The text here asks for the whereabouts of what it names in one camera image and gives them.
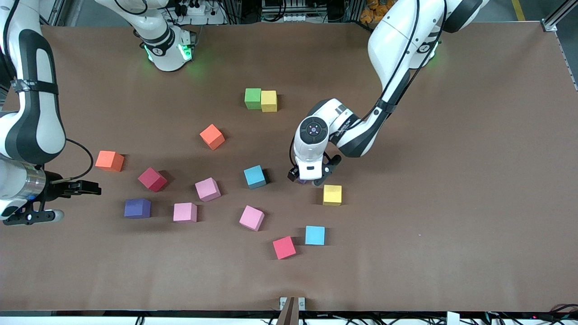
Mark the pink foam cube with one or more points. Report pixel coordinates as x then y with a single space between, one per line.
207 188
184 211
251 217

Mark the aluminium frame profile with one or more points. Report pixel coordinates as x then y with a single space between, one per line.
56 19
553 22

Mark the light blue foam cube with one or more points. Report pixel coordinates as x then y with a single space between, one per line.
314 235

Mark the red foam cube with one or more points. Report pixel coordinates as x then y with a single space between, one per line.
284 247

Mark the crimson foam cube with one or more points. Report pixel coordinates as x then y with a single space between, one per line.
151 178

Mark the white paper tag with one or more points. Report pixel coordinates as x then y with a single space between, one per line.
453 319

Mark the orange foam cube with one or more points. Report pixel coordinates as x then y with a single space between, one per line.
108 160
212 136

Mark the metal equipment rack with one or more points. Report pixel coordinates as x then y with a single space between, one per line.
289 18

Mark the teal blue foam cube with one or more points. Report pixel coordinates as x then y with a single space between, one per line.
254 176

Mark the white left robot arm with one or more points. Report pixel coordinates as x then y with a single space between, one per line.
393 40

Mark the brown table cover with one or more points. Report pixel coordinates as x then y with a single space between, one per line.
451 203

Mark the purple foam cube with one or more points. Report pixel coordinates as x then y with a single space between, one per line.
305 181
137 207

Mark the orange fruit net bag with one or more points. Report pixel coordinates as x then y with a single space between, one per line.
372 9

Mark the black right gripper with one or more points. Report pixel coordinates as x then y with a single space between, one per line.
55 190

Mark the aluminium frame post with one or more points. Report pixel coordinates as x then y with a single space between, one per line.
288 313

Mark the green foam cube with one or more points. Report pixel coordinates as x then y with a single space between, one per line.
253 97

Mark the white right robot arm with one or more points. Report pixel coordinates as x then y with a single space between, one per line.
45 131

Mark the small metal bracket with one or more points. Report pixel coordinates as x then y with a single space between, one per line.
301 303

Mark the white power strip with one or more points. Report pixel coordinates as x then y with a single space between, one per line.
196 11

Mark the yellow foam cube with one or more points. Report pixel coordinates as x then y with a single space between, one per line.
269 100
332 194

